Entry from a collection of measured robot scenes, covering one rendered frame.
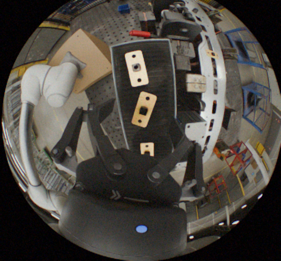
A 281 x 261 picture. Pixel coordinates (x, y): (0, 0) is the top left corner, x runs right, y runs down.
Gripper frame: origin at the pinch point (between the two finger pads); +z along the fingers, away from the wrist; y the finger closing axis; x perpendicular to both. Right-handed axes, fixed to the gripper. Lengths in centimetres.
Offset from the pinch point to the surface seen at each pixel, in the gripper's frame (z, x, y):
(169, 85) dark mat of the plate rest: 4.0, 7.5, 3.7
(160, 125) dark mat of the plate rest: 4.1, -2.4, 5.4
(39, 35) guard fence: 22, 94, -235
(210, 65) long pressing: 20.0, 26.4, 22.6
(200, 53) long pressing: 19.6, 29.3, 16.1
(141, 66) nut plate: 3.7, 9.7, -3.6
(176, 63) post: 10.3, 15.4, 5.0
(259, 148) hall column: 71, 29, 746
